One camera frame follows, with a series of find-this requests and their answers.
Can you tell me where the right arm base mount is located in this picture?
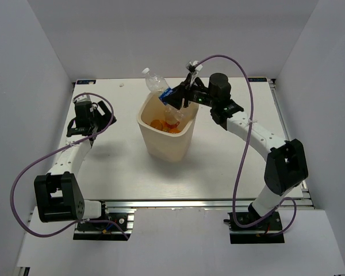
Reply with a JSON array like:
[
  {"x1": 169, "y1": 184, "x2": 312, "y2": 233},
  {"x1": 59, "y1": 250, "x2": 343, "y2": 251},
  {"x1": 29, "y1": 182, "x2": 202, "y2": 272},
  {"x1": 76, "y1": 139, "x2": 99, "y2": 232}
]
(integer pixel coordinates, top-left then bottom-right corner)
[{"x1": 223, "y1": 212, "x2": 285, "y2": 244}]

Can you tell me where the right blue table label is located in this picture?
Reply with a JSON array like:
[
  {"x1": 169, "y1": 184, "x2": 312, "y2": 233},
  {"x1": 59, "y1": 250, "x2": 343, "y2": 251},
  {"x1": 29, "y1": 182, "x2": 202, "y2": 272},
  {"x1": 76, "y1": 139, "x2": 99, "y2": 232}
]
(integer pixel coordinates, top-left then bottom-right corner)
[{"x1": 248, "y1": 77, "x2": 268, "y2": 82}]

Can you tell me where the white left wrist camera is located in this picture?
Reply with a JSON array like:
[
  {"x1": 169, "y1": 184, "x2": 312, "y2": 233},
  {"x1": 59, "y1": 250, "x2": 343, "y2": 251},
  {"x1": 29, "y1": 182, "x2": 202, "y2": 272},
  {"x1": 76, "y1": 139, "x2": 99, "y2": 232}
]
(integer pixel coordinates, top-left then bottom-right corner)
[{"x1": 72, "y1": 94, "x2": 91, "y2": 104}]

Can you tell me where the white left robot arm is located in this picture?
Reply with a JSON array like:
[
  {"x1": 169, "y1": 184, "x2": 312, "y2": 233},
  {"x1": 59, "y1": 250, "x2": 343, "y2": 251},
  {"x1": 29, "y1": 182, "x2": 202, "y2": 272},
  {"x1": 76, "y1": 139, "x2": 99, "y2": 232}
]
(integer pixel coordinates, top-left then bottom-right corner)
[{"x1": 34, "y1": 99, "x2": 116, "y2": 229}]

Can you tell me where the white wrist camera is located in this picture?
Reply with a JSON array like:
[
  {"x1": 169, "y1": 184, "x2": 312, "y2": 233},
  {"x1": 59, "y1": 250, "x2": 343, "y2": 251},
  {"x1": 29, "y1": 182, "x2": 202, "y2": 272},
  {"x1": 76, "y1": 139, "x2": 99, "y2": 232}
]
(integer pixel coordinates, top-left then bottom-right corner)
[
  {"x1": 186, "y1": 60, "x2": 203, "y2": 87},
  {"x1": 72, "y1": 94, "x2": 91, "y2": 104}
]

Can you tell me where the blue table label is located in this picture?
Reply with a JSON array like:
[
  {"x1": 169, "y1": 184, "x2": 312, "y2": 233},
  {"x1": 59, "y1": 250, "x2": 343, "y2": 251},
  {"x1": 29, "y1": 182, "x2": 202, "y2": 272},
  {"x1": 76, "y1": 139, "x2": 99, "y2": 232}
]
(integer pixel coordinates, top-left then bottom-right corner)
[
  {"x1": 75, "y1": 79, "x2": 96, "y2": 85},
  {"x1": 248, "y1": 77, "x2": 268, "y2": 82}
]

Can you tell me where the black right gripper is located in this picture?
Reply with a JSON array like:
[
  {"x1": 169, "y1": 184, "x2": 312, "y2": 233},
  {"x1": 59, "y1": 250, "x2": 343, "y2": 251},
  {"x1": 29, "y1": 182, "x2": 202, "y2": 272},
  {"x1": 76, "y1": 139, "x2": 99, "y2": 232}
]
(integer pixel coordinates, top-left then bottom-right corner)
[{"x1": 162, "y1": 74, "x2": 217, "y2": 110}]

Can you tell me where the orange juice bottle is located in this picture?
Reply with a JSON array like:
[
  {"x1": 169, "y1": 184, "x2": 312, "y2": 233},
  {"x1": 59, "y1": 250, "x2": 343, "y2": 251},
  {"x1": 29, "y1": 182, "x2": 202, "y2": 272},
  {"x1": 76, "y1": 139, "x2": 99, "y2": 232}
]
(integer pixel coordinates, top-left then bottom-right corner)
[
  {"x1": 168, "y1": 128, "x2": 181, "y2": 134},
  {"x1": 149, "y1": 120, "x2": 166, "y2": 131}
]

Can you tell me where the left blue table label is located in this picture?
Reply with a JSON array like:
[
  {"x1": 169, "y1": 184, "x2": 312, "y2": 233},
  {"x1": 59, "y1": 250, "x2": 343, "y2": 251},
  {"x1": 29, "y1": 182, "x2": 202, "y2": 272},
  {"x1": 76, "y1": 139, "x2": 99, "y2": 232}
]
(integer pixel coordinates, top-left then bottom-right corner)
[{"x1": 75, "y1": 79, "x2": 96, "y2": 85}]

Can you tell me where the clear bottle red cap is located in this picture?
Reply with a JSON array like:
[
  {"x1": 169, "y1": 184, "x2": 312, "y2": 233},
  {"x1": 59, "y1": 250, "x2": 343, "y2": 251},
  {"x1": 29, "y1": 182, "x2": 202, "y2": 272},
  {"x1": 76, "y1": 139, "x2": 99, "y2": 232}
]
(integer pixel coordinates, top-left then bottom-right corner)
[{"x1": 164, "y1": 110, "x2": 181, "y2": 129}]

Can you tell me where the clear bottle blue label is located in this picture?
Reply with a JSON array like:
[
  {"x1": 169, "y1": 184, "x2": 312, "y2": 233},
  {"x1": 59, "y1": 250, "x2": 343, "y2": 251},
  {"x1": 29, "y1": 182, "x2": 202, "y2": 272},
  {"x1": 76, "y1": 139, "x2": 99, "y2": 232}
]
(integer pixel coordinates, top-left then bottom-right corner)
[{"x1": 142, "y1": 67, "x2": 186, "y2": 121}]

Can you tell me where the cream plastic bin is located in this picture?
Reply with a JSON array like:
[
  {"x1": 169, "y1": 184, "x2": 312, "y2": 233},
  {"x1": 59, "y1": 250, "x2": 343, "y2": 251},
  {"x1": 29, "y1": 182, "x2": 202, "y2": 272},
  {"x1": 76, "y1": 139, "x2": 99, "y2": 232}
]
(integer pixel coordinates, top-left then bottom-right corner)
[{"x1": 136, "y1": 93, "x2": 198, "y2": 162}]

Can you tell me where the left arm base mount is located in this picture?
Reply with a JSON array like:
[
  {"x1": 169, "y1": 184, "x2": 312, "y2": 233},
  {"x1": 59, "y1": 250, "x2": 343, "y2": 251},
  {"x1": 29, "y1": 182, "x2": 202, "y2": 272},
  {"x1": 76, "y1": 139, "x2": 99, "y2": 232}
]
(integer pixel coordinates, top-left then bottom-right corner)
[{"x1": 73, "y1": 201, "x2": 135, "y2": 241}]

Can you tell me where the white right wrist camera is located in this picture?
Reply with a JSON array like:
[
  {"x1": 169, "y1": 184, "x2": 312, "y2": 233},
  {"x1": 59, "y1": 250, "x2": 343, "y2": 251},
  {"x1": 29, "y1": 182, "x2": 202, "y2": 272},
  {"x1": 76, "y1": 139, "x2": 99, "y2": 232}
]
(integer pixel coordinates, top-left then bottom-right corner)
[{"x1": 186, "y1": 60, "x2": 203, "y2": 87}]

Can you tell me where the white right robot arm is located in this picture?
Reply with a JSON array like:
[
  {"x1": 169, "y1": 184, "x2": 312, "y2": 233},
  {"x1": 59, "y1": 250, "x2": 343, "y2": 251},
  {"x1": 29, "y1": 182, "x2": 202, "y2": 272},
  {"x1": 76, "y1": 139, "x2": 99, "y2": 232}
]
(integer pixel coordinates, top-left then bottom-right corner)
[{"x1": 160, "y1": 73, "x2": 308, "y2": 229}]

